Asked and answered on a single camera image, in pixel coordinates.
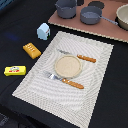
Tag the orange bread loaf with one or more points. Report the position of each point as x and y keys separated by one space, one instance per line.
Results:
x=31 y=50

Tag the light blue milk carton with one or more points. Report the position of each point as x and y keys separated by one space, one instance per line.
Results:
x=43 y=32

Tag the yellow butter box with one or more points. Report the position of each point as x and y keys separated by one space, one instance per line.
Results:
x=15 y=70

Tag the round beige plate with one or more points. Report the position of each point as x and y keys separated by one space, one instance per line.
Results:
x=68 y=66

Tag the white woven placemat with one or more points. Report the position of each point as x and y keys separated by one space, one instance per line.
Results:
x=64 y=101

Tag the brown wooden tray board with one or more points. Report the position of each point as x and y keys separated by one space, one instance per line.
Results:
x=103 y=28

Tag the grey cooking pot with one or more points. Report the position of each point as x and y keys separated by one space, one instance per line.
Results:
x=66 y=8

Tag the cream bowl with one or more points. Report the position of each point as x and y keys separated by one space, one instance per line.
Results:
x=122 y=15

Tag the knife with wooden handle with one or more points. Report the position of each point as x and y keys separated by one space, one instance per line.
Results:
x=79 y=56

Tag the fork with wooden handle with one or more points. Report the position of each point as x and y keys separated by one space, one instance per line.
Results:
x=64 y=80

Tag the grey saucepan with handle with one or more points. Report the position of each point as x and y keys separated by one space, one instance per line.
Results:
x=91 y=15

